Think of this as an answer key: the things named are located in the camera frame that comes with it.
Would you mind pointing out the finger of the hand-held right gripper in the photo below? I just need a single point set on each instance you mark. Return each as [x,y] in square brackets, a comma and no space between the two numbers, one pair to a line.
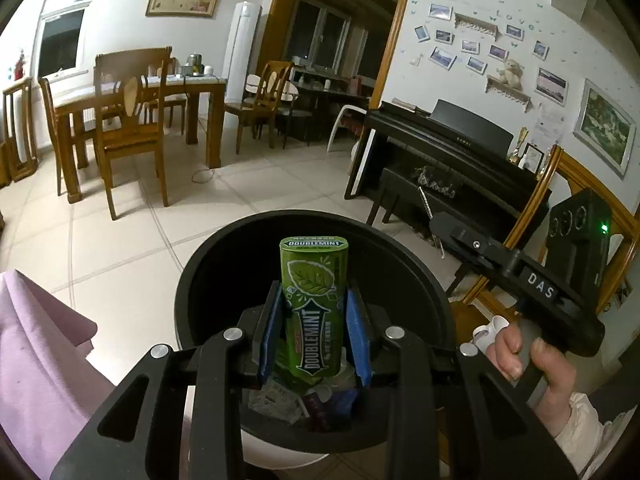
[465,242]

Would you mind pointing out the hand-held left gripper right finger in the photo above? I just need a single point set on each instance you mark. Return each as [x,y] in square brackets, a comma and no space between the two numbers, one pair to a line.
[357,335]

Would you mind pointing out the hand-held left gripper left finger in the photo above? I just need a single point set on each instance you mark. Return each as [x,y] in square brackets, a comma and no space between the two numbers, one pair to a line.
[270,332]

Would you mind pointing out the green gum can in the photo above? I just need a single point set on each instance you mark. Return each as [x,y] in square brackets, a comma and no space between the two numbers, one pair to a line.
[312,300]

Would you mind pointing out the black round trash bin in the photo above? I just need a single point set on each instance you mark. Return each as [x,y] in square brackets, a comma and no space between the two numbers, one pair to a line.
[225,270]

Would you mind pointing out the person's right forearm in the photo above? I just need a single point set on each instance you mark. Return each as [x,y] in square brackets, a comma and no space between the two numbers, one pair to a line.
[590,440]

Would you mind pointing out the person's right hand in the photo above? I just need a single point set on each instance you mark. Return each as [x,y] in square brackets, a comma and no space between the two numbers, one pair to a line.
[555,385]

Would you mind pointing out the crumpled clear wrapper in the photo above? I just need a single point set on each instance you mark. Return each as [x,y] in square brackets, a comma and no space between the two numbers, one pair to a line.
[272,400]

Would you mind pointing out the blue packet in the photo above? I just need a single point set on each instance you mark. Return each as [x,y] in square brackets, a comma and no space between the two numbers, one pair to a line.
[342,402]

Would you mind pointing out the black upright piano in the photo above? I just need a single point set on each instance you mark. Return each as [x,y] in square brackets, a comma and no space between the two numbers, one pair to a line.
[450,160]

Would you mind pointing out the dark purple packet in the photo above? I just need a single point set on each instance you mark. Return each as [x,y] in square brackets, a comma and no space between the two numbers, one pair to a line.
[315,407]

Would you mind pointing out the black piano bench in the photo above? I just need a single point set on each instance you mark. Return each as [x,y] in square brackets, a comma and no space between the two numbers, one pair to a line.
[395,185]

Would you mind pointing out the framed certificate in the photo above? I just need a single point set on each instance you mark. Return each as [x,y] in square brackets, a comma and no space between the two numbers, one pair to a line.
[531,157]

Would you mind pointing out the framed landscape picture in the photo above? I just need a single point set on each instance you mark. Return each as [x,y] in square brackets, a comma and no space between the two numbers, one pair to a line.
[605,127]

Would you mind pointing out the white plastic chair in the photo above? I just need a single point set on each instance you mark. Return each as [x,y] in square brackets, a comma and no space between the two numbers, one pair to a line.
[345,120]

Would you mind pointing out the teddy bear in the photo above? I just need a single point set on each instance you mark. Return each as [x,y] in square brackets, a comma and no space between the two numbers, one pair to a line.
[511,72]

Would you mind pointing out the round black table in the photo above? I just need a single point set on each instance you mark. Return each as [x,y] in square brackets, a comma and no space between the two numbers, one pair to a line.
[292,122]

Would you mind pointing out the wooden chair with cream panel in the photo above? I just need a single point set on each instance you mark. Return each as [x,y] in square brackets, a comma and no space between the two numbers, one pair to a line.
[262,100]

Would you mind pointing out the purple cloth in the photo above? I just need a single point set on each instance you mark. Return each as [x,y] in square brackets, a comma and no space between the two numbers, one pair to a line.
[35,350]

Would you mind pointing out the wooden chair with oval panel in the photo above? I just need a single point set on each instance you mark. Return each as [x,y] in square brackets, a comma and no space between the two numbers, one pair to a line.
[127,130]

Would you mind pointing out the wooden dining chair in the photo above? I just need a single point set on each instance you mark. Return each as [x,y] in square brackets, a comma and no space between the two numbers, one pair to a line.
[170,105]
[52,120]

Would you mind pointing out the wooden dining table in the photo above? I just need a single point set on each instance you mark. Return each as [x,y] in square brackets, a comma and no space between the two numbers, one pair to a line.
[150,90]

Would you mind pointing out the metal kettle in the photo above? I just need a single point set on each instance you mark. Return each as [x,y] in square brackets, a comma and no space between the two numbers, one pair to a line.
[192,62]

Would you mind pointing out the white standing air conditioner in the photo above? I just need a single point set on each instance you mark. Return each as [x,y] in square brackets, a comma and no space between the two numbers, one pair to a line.
[241,50]

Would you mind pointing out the dark window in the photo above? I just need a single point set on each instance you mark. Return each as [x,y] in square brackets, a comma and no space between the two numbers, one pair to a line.
[62,35]

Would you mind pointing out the red ornament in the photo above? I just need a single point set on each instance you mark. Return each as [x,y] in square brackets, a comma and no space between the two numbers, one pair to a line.
[20,65]

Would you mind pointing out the curved wooden frame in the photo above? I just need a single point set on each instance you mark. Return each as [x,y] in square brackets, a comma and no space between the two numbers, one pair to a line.
[537,200]

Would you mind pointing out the white wall shelf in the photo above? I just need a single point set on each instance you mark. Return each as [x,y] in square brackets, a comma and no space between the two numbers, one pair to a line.
[475,24]
[507,91]

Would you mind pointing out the group of small wall photos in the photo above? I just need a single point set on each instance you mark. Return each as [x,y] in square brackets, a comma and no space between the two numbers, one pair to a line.
[475,50]

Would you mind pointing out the wooden door frame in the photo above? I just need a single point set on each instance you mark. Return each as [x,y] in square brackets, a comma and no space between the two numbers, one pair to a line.
[395,35]

